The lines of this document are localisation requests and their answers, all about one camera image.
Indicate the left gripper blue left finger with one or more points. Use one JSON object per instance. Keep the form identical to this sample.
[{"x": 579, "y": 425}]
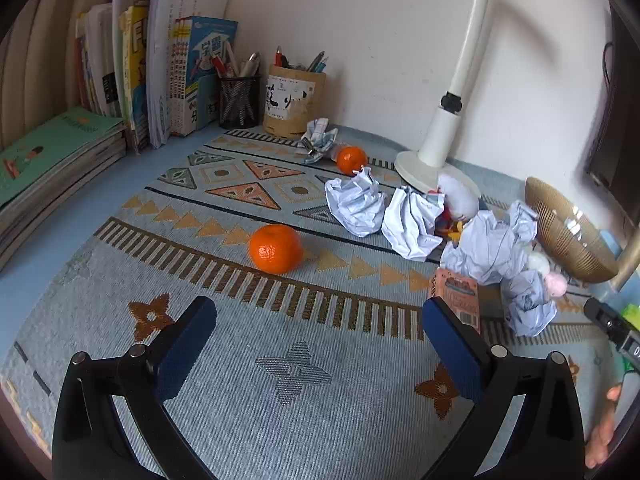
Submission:
[{"x": 176, "y": 348}]

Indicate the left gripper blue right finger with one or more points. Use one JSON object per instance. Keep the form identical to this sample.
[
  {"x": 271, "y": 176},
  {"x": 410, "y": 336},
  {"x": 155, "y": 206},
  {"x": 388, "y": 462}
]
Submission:
[{"x": 461, "y": 349}]

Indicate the orange capybara card box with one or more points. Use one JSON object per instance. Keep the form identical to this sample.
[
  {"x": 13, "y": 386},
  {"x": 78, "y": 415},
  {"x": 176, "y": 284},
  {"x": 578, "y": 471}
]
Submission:
[{"x": 459, "y": 293}]

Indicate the dango plush skewer toy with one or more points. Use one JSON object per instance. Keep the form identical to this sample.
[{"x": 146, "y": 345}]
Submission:
[{"x": 555, "y": 282}]

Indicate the large paper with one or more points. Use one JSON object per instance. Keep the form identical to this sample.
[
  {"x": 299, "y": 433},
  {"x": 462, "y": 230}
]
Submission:
[{"x": 490, "y": 251}]

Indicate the mandarin orange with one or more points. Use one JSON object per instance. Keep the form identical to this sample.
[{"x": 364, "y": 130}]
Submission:
[
  {"x": 350, "y": 160},
  {"x": 276, "y": 249}
]

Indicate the white duck plush toy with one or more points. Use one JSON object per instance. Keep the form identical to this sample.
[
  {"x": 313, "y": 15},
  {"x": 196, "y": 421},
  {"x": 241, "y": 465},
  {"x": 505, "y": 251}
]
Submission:
[{"x": 460, "y": 206}]

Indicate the paper ball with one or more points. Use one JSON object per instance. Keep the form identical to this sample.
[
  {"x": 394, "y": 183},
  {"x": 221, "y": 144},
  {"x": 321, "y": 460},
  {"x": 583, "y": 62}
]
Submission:
[
  {"x": 357, "y": 203},
  {"x": 527, "y": 308}
]

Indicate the plaid fabric bow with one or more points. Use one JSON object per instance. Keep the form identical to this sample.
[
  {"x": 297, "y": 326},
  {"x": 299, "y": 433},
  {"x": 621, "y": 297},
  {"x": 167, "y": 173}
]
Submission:
[{"x": 318, "y": 140}]

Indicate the person's right hand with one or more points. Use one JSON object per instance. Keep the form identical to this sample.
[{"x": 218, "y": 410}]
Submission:
[{"x": 602, "y": 434}]

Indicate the green wet wipes pack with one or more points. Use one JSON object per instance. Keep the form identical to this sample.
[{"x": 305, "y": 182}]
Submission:
[{"x": 631, "y": 319}]

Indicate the gold monitor stand pole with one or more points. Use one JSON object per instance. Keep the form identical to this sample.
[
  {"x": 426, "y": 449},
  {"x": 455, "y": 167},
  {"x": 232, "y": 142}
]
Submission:
[{"x": 627, "y": 264}]

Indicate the amber ribbed glass bowl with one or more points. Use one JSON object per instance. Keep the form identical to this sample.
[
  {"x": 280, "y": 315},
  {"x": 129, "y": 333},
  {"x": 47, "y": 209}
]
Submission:
[{"x": 568, "y": 236}]

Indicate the black monitor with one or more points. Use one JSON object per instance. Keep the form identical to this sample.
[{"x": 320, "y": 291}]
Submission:
[{"x": 613, "y": 162}]

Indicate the white desk lamp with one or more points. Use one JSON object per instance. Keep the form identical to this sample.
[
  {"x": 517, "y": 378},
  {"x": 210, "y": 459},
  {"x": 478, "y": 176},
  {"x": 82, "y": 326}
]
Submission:
[{"x": 422, "y": 168}]

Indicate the green flat book stack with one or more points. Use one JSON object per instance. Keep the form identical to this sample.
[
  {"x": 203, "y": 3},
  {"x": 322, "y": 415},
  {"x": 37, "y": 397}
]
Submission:
[{"x": 43, "y": 169}]

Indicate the black mesh pen cup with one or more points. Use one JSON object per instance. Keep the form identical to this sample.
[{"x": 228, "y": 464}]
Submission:
[{"x": 239, "y": 102}]

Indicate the kraft paper pen holder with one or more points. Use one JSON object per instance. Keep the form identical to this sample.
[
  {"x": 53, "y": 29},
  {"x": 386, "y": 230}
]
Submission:
[{"x": 292, "y": 99}]

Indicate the blue upright workbook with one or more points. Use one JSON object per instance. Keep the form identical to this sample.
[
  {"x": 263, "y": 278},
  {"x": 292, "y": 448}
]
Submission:
[{"x": 198, "y": 48}]

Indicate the yellow upright books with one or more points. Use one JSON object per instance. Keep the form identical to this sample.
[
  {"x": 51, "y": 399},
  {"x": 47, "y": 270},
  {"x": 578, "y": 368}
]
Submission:
[{"x": 110, "y": 64}]

